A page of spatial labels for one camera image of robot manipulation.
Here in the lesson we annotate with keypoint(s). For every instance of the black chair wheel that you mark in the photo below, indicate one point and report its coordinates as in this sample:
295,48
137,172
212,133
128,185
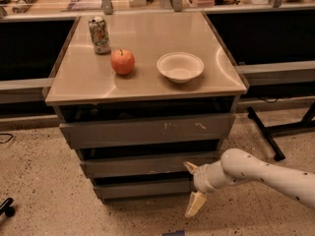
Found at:
7,208

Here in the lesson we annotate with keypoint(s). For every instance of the grey bottom drawer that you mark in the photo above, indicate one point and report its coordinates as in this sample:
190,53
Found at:
144,189

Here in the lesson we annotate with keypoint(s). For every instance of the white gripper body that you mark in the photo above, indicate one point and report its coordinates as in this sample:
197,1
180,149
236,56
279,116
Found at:
200,179

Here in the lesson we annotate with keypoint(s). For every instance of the black table leg stand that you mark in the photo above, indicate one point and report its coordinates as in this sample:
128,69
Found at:
306,124

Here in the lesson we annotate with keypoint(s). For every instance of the grey drawer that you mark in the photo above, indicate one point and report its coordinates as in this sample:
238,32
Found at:
144,189
147,131
147,164

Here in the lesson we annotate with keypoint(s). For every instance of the grey top drawer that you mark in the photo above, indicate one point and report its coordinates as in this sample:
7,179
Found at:
147,131

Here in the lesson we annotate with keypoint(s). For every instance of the green soda can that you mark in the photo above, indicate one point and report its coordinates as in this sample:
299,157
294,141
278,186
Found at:
99,35

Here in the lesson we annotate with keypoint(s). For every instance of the grey drawer cabinet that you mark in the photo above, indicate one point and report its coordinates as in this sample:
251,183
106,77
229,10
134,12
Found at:
86,89

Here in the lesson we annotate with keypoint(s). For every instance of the white bowl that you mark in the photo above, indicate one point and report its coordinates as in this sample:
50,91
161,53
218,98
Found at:
180,67

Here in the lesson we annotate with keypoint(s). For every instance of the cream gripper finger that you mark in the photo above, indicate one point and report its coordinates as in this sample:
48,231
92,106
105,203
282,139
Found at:
196,201
192,168

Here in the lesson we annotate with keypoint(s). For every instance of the grey middle drawer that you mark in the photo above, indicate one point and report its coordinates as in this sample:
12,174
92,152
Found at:
147,164

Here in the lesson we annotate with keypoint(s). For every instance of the red apple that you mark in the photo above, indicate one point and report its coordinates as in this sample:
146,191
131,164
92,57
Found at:
122,62

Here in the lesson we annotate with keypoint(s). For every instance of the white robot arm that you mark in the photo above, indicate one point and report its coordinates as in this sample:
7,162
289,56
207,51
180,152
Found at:
236,167

